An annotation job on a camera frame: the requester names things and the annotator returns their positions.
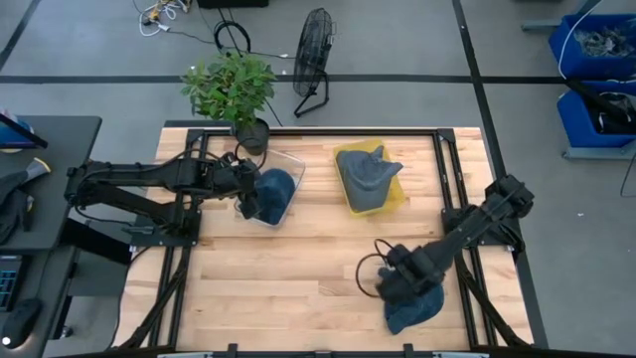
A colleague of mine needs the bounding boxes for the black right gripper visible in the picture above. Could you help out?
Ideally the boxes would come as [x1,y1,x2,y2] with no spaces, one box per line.
[376,243,448,307]

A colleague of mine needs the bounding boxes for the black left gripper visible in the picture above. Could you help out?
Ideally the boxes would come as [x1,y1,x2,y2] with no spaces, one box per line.
[213,157,262,221]

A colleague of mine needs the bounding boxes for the blue denim cap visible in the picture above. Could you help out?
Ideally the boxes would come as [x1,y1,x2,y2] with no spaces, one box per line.
[378,267,446,336]

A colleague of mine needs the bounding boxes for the dark navy cap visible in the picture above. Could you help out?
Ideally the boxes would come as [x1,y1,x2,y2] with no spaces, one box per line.
[252,167,297,227]

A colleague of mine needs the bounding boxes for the clear plastic bin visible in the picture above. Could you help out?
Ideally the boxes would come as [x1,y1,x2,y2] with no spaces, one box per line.
[233,147,307,229]

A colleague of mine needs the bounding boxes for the yellow tray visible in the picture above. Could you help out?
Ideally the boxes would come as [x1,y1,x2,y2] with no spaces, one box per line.
[331,138,408,219]

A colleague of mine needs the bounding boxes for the grey cap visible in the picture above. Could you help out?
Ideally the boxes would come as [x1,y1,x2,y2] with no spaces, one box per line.
[335,144,405,214]

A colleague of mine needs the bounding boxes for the green potted plant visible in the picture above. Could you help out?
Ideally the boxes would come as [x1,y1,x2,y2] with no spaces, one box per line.
[179,51,278,157]

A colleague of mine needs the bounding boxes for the black floor fan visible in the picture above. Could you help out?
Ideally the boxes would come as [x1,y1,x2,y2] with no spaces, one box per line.
[291,7,339,119]

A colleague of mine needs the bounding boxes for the black desk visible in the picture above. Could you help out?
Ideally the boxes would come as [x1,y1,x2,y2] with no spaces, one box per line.
[0,114,103,256]

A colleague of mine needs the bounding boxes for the dark cloth with grey tip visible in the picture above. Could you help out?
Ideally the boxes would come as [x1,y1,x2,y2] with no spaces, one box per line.
[0,157,53,246]

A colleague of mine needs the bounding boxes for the dark monitor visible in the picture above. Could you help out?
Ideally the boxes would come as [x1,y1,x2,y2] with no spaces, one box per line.
[0,109,50,151]

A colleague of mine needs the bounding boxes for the blue storage bin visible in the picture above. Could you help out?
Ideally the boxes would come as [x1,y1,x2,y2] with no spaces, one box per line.
[548,13,636,82]
[556,81,636,150]

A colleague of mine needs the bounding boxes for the dark keyboard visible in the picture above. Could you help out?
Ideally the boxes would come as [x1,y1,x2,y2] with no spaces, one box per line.
[0,255,24,314]

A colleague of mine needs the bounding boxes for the black computer mouse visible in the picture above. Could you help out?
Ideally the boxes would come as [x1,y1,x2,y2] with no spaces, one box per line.
[0,296,44,350]

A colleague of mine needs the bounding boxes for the black right gripper cable loop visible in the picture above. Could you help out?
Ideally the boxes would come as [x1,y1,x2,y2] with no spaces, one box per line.
[354,238,397,300]

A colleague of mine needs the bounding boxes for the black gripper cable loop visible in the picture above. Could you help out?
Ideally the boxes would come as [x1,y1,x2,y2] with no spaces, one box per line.
[232,135,269,171]
[354,238,397,300]

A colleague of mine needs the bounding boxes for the black left gripper cable loop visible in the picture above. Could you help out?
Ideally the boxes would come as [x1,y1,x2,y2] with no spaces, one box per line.
[232,135,269,171]

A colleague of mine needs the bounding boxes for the black aluminium table frame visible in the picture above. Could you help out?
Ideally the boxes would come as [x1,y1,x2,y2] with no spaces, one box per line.
[112,126,536,350]

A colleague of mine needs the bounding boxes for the black coiled floor cable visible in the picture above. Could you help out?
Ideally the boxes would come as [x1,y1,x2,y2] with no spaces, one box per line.
[213,19,252,56]

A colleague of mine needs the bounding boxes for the white floor cables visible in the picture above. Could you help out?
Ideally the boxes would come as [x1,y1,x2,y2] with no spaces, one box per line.
[131,0,193,38]

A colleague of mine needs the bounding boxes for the white hanging cable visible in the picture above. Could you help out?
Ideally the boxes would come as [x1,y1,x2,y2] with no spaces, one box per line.
[556,0,605,81]

